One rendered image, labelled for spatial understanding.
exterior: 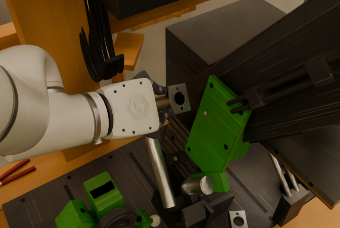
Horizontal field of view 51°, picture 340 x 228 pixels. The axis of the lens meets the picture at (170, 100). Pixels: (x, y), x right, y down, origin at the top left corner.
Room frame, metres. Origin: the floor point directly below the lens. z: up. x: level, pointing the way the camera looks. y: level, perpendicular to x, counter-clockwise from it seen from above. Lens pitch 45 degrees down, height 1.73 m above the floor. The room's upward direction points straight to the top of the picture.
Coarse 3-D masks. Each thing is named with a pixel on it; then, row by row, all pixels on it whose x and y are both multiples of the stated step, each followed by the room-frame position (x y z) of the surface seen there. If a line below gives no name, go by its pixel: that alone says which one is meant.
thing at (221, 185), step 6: (192, 174) 0.45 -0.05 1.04; (198, 174) 0.44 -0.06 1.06; (204, 174) 0.43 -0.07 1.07; (210, 174) 0.42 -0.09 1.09; (216, 174) 0.41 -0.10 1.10; (222, 174) 0.41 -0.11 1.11; (216, 180) 0.41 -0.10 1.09; (222, 180) 0.40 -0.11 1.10; (216, 186) 0.40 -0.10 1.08; (222, 186) 0.39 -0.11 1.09; (228, 186) 0.40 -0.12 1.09; (216, 192) 0.39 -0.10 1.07; (222, 192) 0.39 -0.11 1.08
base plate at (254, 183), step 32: (96, 160) 0.59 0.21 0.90; (128, 160) 0.59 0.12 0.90; (256, 160) 0.59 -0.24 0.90; (32, 192) 0.49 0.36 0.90; (64, 192) 0.49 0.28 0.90; (128, 192) 0.49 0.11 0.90; (256, 192) 0.49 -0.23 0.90; (32, 224) 0.40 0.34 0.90; (160, 224) 0.40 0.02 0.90; (224, 224) 0.40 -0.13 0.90; (256, 224) 0.40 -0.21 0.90
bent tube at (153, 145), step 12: (180, 84) 0.51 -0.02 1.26; (168, 96) 0.50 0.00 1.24; (180, 96) 0.51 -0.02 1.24; (168, 108) 0.50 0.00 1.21; (180, 108) 0.48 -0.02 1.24; (156, 144) 0.50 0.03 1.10; (156, 156) 0.47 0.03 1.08; (156, 168) 0.45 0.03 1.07; (156, 180) 0.44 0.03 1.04; (168, 180) 0.44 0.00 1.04; (168, 192) 0.42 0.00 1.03; (168, 204) 0.40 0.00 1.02
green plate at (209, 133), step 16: (208, 80) 0.53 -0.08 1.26; (208, 96) 0.51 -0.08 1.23; (224, 96) 0.49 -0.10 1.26; (208, 112) 0.50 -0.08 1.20; (224, 112) 0.47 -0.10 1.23; (240, 112) 0.44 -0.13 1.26; (192, 128) 0.51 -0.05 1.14; (208, 128) 0.48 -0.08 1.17; (224, 128) 0.45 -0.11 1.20; (240, 128) 0.43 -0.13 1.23; (192, 144) 0.49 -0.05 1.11; (208, 144) 0.46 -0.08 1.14; (224, 144) 0.44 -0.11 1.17; (240, 144) 0.45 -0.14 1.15; (208, 160) 0.44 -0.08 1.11; (224, 160) 0.42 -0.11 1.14
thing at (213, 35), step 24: (240, 0) 0.88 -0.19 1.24; (264, 0) 0.88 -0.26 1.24; (192, 24) 0.76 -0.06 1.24; (216, 24) 0.76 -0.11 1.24; (240, 24) 0.76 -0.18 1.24; (264, 24) 0.76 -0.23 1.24; (168, 48) 0.73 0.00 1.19; (192, 48) 0.66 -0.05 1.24; (216, 48) 0.66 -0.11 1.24; (168, 72) 0.73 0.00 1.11; (192, 72) 0.64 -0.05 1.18; (192, 96) 0.64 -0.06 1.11; (168, 120) 0.74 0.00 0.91; (192, 120) 0.63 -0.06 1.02
